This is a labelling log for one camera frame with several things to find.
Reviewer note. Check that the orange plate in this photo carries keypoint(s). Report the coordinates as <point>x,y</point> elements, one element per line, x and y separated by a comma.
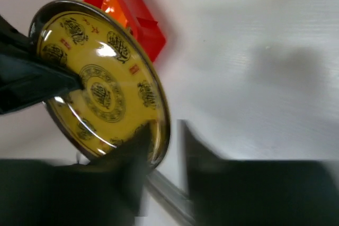
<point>113,8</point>

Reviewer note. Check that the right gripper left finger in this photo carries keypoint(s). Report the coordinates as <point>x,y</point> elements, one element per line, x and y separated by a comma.
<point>106,191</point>

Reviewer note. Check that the yellow brown patterned plate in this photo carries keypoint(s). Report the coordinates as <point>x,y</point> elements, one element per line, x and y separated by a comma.
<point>121,89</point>

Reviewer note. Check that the aluminium rail front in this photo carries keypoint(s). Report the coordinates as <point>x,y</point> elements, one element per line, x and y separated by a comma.
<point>172,199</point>

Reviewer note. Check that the red plastic bin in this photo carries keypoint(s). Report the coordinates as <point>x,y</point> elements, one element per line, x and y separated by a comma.
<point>145,28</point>

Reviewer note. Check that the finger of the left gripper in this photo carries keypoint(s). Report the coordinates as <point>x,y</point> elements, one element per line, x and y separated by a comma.
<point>26,79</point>

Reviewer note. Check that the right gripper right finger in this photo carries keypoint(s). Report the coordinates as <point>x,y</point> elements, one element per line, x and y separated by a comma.
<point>256,192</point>

